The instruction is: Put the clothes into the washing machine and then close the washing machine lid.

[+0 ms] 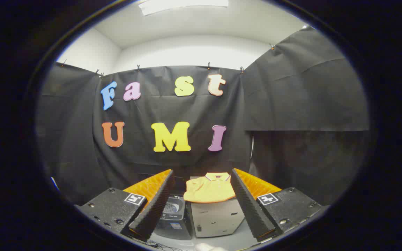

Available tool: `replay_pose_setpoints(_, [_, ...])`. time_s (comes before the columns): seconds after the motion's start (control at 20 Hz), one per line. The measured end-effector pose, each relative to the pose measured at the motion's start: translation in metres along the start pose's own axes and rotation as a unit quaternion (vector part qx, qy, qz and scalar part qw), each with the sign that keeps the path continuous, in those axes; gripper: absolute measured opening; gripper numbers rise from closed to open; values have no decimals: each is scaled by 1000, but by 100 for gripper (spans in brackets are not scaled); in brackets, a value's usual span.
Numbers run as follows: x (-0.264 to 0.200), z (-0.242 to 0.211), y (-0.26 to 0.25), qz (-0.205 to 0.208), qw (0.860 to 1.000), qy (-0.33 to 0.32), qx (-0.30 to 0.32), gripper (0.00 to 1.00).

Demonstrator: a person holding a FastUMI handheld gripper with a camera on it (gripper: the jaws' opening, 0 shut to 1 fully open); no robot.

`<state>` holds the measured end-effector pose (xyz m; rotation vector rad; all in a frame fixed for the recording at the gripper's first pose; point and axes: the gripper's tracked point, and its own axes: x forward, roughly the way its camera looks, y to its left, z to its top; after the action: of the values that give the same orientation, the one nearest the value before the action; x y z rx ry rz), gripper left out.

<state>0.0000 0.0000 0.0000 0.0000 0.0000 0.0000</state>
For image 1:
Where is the tangle of thin cables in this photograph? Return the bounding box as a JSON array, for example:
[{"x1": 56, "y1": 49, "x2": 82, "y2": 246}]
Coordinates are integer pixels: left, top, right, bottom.
[{"x1": 131, "y1": 239, "x2": 184, "y2": 251}]

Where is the orange polo shirt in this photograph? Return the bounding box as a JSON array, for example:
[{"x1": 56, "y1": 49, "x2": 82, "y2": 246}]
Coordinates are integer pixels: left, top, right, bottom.
[{"x1": 184, "y1": 172, "x2": 236, "y2": 204}]

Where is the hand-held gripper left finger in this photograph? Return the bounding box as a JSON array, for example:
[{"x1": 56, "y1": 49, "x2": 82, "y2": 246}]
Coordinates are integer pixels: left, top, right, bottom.
[{"x1": 75, "y1": 169, "x2": 174, "y2": 241}]

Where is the white cabinet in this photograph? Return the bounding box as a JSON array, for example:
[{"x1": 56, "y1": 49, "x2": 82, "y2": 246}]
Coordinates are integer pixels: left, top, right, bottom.
[{"x1": 186, "y1": 176, "x2": 245, "y2": 238}]

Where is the black backdrop cloth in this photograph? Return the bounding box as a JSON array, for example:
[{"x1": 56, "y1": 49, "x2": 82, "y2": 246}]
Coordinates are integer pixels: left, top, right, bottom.
[{"x1": 36, "y1": 26, "x2": 371, "y2": 207}]

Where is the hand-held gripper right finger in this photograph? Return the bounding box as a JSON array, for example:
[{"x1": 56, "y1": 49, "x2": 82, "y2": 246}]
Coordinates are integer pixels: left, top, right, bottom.
[{"x1": 232, "y1": 168, "x2": 322, "y2": 242}]

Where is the dark grey washing machine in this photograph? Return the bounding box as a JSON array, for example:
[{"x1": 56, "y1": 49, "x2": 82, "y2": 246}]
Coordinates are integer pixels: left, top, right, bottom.
[{"x1": 154, "y1": 195, "x2": 193, "y2": 240}]

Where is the ceiling light panel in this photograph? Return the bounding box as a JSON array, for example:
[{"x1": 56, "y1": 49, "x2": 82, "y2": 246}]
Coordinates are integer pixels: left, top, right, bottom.
[{"x1": 138, "y1": 0, "x2": 229, "y2": 16}]

